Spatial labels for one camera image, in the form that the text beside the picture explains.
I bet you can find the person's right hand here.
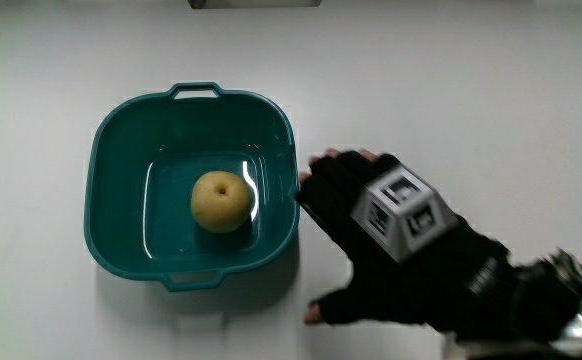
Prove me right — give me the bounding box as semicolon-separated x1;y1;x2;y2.
295;148;522;344

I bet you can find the yellow pear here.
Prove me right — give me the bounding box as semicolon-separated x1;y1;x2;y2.
190;170;252;235

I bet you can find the teal plastic basin plate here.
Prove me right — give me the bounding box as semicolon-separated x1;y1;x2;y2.
83;81;301;293

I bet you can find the person's right forearm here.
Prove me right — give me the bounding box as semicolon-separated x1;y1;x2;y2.
443;247;582;360

